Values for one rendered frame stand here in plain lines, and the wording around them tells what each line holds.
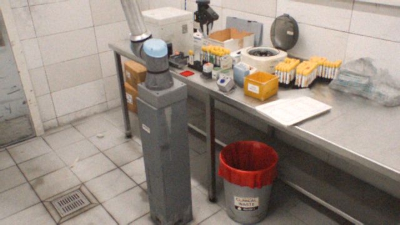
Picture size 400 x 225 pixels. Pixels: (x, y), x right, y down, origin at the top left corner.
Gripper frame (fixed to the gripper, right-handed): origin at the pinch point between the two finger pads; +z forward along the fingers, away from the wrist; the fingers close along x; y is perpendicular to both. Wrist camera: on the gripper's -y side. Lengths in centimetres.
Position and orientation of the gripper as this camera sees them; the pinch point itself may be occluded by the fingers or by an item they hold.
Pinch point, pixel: (207, 37)
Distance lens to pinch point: 215.2
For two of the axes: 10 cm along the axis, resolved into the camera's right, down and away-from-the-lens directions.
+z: 0.3, 8.8, 4.7
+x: -7.6, 3.3, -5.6
